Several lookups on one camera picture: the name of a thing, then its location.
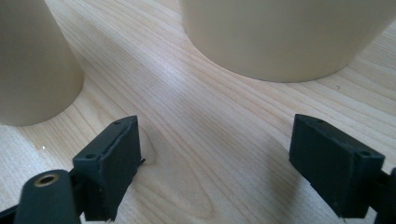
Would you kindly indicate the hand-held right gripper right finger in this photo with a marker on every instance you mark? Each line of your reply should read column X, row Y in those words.
column 330, row 168

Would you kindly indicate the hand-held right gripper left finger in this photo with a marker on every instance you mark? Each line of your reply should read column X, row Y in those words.
column 107, row 169

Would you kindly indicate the beige perforated strainer basket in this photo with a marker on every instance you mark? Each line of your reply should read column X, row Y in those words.
column 34, row 68

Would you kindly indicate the beige plastic bucket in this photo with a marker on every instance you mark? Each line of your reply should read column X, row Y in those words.
column 280, row 37

